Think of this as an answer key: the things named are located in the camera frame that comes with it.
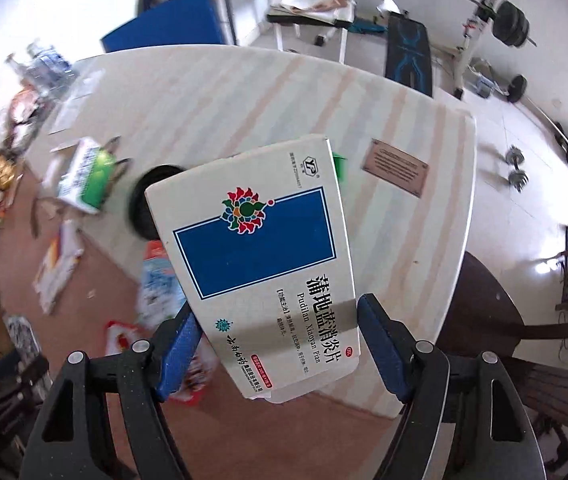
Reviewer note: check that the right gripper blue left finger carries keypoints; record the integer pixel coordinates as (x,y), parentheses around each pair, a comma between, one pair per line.
(176,342)

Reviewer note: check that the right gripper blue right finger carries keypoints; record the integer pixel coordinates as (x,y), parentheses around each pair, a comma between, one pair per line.
(390,344)

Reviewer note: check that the blue snack wrapper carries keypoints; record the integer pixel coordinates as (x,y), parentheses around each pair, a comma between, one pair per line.
(160,295)

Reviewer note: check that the white blue medicine box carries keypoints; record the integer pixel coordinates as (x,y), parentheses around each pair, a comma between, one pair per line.
(260,248)

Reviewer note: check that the red white snack packet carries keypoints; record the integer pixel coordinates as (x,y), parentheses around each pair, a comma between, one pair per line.
(120,336)

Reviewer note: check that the black round coaster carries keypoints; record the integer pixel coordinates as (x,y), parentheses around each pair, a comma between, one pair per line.
(138,212)

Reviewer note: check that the orange white paper packet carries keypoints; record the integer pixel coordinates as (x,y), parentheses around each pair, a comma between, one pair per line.
(63,254)

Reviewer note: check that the brown wooden plaque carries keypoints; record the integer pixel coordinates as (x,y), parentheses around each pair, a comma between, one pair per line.
(396,167)

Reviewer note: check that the dark wooden chair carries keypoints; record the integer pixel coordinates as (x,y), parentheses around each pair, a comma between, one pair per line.
(483,317)

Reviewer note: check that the green white carton box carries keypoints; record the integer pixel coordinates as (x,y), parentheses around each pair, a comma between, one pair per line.
(86,172)

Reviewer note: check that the dumbbell on floor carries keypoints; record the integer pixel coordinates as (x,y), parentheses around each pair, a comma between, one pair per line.
(517,177)

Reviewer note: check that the weight bench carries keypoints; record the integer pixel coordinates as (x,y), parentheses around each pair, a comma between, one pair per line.
(408,58)

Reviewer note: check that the plastic water bottle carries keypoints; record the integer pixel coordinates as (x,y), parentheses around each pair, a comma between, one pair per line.
(47,72)

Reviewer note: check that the blue mat board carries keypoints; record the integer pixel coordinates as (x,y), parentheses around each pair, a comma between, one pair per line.
(172,22)

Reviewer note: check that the barbell with black plates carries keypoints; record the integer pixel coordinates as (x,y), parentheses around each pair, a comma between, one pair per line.
(510,26)

